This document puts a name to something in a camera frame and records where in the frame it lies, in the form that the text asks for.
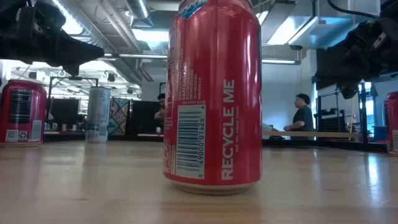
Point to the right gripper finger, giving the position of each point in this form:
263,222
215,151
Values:
349,90
335,65

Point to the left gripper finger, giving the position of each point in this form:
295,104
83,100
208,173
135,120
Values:
72,70
77,51

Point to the white Celsius can black lid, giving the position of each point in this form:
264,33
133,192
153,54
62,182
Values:
98,115

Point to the red cola can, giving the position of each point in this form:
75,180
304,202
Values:
392,124

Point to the red Fanta soda can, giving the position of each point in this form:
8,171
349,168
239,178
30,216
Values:
214,93

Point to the wooden shelf board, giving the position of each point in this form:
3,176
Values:
311,134

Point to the black screen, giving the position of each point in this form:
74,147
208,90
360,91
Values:
63,113

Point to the red can with black label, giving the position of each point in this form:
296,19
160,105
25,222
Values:
34,102

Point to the blue bin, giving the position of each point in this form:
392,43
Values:
380,133

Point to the person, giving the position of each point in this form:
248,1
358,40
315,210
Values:
161,98
303,119

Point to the ceiling light strip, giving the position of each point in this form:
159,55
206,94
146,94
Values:
280,61
140,56

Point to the colourful patterned panel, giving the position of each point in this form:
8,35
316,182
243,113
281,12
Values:
118,116

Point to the black partition panel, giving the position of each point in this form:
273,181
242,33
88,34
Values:
144,118

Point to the black background rig frame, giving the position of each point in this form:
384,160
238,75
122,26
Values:
73,78

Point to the silver insulated ceiling duct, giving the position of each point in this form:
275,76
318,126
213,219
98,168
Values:
91,28

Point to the silver round ceiling duct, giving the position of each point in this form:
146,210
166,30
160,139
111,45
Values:
138,7

